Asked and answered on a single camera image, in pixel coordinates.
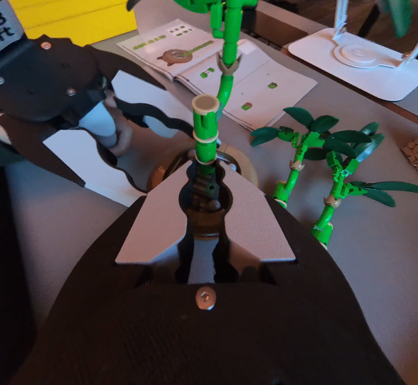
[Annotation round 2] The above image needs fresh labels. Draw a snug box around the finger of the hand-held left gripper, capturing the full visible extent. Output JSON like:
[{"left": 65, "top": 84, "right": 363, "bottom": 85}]
[
  {"left": 111, "top": 70, "right": 197, "bottom": 140},
  {"left": 42, "top": 128, "right": 149, "bottom": 207}
]

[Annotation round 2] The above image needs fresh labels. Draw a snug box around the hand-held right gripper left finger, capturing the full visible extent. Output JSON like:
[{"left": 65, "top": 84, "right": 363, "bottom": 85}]
[{"left": 115, "top": 160, "right": 198, "bottom": 284}]

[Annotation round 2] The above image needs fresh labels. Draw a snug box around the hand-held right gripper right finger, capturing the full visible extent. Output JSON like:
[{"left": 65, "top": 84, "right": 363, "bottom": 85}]
[{"left": 214, "top": 160, "right": 297, "bottom": 284}]

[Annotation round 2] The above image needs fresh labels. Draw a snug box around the green brick bamboo model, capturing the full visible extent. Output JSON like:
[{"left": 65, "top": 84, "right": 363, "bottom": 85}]
[{"left": 127, "top": 0, "right": 413, "bottom": 239}]

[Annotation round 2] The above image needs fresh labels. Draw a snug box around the yellow plastic bin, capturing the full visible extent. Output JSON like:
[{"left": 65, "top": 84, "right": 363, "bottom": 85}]
[{"left": 0, "top": 0, "right": 138, "bottom": 47}]

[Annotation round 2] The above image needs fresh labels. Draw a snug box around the building instruction booklet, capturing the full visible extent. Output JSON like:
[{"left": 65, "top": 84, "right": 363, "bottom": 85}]
[{"left": 117, "top": 19, "right": 318, "bottom": 132}]

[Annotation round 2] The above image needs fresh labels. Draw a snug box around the person's left forearm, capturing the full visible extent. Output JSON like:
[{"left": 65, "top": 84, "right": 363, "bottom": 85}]
[{"left": 0, "top": 137, "right": 23, "bottom": 168}]

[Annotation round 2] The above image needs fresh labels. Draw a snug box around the grey desk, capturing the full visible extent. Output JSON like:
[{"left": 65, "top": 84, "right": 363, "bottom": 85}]
[{"left": 5, "top": 0, "right": 418, "bottom": 382}]

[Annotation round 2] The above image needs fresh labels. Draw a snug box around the white desk stand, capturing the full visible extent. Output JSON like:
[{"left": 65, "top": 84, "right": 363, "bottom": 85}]
[{"left": 287, "top": 0, "right": 418, "bottom": 102}]

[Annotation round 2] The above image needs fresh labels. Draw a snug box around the person's left hand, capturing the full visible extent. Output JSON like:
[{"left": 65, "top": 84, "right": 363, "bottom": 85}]
[{"left": 104, "top": 93, "right": 134, "bottom": 157}]

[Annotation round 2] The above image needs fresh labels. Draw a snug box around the leafy green bamboo branch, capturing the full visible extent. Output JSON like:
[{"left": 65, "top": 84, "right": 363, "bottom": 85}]
[
  {"left": 251, "top": 107, "right": 373, "bottom": 210},
  {"left": 310, "top": 122, "right": 418, "bottom": 251}
]

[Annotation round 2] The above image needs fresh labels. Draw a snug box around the bamboo set box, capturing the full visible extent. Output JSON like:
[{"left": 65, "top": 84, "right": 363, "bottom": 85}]
[{"left": 400, "top": 140, "right": 418, "bottom": 171}]

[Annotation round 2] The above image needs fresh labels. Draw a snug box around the adjoining grey table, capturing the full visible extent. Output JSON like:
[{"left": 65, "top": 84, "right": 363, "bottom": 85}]
[{"left": 255, "top": 0, "right": 418, "bottom": 121}]

